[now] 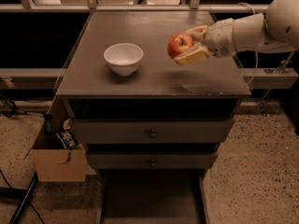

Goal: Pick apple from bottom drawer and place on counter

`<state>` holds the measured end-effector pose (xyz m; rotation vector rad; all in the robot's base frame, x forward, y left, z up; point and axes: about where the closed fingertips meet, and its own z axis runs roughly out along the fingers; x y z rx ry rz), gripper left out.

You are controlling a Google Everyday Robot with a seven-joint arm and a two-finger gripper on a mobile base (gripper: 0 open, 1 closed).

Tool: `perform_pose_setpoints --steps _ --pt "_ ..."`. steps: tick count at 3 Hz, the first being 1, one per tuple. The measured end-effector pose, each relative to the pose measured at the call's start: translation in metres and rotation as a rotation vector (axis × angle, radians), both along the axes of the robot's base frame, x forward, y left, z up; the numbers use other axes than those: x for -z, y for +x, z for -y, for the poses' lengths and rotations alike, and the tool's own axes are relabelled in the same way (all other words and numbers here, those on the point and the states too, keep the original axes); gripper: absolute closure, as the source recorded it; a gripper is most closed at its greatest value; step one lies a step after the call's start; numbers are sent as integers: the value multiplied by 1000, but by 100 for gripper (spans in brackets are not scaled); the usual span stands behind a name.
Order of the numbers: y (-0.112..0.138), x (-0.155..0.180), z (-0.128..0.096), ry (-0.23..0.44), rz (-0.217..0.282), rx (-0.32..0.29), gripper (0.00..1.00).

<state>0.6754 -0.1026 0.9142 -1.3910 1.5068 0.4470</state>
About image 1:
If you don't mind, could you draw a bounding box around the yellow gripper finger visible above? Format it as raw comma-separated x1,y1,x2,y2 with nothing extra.
174,42,213,65
186,25,209,43

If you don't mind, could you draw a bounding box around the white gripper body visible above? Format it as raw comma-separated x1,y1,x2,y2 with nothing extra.
205,19,235,58

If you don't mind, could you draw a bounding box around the red apple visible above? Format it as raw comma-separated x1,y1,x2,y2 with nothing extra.
167,33,193,59

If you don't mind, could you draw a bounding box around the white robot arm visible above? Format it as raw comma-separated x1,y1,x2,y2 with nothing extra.
174,0,299,65

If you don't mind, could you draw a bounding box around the grey top drawer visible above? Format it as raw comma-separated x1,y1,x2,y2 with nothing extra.
71,119,234,144

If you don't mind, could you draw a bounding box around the grey drawer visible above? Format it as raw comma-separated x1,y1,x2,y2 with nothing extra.
71,119,234,144
97,169,210,224
87,151,218,170

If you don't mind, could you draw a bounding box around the grey drawer cabinet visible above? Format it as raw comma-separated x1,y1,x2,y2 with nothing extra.
55,10,252,224

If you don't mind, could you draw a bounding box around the grey middle drawer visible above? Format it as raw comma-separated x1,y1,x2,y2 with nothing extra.
87,151,218,170

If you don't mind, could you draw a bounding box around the grey bottom drawer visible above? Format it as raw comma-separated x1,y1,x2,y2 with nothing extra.
97,169,210,224

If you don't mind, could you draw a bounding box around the white ceramic bowl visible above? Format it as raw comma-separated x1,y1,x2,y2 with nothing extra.
104,43,144,76

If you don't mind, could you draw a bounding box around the black snack packet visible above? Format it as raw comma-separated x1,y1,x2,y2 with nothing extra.
56,119,78,149

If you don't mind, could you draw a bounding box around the dark bottle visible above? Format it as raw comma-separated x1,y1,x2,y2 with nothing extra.
43,114,52,134

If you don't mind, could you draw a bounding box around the cardboard box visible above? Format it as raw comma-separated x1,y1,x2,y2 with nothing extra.
31,98,87,182

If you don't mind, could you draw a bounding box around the white cable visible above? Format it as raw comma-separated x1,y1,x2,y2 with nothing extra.
238,1,260,86

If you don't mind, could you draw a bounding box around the metal frame rail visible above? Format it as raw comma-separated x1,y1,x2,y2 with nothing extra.
0,4,268,13

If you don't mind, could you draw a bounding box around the metal clamp bracket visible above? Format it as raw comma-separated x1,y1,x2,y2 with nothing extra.
0,91,17,118

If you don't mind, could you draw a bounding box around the black floor cable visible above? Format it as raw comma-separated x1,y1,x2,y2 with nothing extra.
0,168,47,224

